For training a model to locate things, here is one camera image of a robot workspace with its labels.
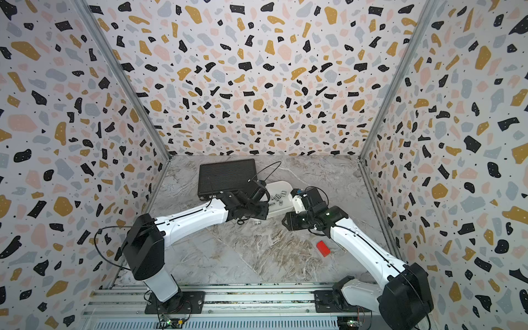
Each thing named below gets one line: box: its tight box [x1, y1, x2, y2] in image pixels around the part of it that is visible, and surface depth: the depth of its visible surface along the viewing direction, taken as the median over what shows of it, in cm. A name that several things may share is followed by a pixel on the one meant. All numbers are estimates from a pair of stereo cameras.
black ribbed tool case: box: [198, 158, 258, 201], surface depth 109 cm
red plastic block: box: [316, 240, 331, 258], surface depth 87 cm
